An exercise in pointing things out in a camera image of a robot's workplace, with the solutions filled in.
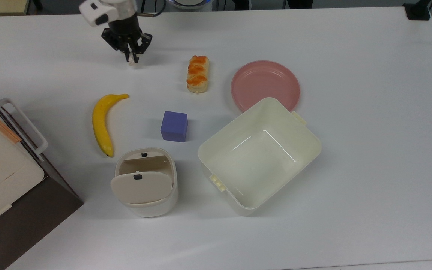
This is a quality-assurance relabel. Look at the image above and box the cream box with handles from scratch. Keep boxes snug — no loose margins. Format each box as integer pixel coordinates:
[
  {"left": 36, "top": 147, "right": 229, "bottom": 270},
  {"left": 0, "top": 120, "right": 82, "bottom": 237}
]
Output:
[{"left": 0, "top": 90, "right": 45, "bottom": 234}]

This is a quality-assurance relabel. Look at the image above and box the white toaster oven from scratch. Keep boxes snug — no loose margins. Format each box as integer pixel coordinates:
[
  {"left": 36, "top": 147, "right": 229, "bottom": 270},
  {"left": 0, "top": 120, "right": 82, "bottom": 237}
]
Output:
[{"left": 0, "top": 82, "right": 84, "bottom": 270}]

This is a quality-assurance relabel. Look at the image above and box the orange glazed bread loaf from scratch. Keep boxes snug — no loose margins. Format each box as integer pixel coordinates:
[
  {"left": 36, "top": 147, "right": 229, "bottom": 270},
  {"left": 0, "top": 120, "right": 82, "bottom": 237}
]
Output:
[{"left": 187, "top": 55, "right": 210, "bottom": 93}]

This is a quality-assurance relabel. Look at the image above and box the white drawer handle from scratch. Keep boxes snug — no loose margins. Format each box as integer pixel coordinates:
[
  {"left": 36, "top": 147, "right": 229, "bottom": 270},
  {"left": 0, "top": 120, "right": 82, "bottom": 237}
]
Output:
[{"left": 0, "top": 98, "right": 48, "bottom": 162}]

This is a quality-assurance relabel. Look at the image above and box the yellow banana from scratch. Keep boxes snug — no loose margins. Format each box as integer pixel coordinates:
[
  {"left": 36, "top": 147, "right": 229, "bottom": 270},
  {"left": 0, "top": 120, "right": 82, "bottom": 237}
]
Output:
[{"left": 92, "top": 93, "right": 130, "bottom": 158}]

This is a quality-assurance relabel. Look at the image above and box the pink plate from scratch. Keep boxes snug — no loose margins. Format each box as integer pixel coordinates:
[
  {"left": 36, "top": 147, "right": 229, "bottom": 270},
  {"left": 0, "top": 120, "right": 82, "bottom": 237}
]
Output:
[{"left": 231, "top": 60, "right": 301, "bottom": 112}]

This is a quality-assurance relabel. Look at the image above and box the cream small trash can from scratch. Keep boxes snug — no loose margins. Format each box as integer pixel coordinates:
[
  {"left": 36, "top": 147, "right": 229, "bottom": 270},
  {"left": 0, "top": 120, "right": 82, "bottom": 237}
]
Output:
[{"left": 113, "top": 147, "right": 179, "bottom": 218}]

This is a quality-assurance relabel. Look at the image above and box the black table clamp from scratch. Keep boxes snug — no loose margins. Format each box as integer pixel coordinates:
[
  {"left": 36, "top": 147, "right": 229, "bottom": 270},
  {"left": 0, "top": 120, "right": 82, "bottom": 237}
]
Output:
[{"left": 403, "top": 0, "right": 432, "bottom": 21}]

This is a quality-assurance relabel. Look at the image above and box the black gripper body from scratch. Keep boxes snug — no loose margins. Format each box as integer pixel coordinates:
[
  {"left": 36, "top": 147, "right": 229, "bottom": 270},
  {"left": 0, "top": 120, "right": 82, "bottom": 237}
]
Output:
[{"left": 101, "top": 18, "right": 153, "bottom": 52}]

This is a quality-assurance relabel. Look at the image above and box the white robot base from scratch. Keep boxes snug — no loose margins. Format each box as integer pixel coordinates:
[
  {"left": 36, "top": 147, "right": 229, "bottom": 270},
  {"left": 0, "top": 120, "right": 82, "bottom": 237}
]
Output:
[{"left": 165, "top": 0, "right": 213, "bottom": 10}]

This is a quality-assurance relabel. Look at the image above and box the orange strip on box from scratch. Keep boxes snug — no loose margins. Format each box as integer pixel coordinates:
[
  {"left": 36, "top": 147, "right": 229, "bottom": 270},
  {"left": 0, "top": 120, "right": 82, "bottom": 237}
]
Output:
[{"left": 0, "top": 110, "right": 22, "bottom": 144}]

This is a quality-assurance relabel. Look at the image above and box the cream rectangular plastic bin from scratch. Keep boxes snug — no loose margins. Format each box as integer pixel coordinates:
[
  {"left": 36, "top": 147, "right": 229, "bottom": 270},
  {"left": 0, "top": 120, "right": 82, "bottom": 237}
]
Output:
[{"left": 198, "top": 97, "right": 322, "bottom": 216}]

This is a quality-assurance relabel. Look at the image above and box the cream trash can lid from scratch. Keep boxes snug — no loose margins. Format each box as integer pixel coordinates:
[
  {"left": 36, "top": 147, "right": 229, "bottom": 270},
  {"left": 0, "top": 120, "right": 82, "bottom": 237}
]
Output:
[{"left": 110, "top": 171, "right": 174, "bottom": 205}]

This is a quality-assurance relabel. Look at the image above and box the purple cube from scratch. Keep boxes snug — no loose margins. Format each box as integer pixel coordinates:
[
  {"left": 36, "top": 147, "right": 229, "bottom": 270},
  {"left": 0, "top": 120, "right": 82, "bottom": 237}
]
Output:
[{"left": 160, "top": 111, "right": 189, "bottom": 143}]

